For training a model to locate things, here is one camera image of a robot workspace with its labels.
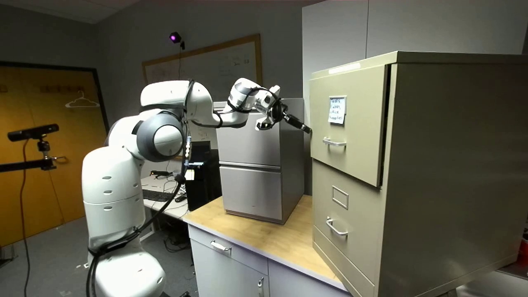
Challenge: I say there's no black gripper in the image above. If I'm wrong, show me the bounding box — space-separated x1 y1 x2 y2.
267 97 313 135

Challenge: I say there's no beige file drawer white label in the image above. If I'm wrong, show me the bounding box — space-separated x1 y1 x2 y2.
307 62 391 189

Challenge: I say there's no gray two-drawer metal cabinet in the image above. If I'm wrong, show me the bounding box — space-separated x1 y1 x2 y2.
214 97 307 226

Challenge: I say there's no gray desk with wooden top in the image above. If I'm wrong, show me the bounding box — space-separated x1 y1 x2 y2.
140 188 353 297

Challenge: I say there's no beige file drawer empty labelholder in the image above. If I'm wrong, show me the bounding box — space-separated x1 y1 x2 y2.
310 158 386 297

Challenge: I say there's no white label card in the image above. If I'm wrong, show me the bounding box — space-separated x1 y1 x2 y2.
326 94 348 127

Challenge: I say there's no wood-framed whiteboard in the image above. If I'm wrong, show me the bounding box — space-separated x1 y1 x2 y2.
142 33 264 104

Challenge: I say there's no black computer tower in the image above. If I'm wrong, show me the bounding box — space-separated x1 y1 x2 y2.
183 138 223 213

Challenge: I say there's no beige filing cabinet body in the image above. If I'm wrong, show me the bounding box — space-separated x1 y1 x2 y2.
307 49 528 297

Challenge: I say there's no orange wooden door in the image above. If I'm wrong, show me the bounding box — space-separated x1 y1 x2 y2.
0 61 110 249

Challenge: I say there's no silver file drawer handle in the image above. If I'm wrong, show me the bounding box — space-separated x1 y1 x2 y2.
323 214 351 241
322 135 350 155

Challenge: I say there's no camera with purple light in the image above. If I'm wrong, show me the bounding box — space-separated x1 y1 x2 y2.
166 29 186 51

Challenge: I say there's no silver desk drawer handle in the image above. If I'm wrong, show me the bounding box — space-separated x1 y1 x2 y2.
208 239 234 257

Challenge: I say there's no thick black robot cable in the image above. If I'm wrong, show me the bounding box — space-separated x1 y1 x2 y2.
84 135 194 297

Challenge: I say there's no wire coat hanger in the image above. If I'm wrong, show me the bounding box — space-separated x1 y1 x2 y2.
62 90 102 110

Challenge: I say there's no black camera on stand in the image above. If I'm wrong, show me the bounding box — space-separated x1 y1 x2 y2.
6 122 61 143

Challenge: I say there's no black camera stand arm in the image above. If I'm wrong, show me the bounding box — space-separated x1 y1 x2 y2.
0 138 59 175

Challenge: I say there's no thin black camera cable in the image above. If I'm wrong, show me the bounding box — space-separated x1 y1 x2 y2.
16 168 33 297

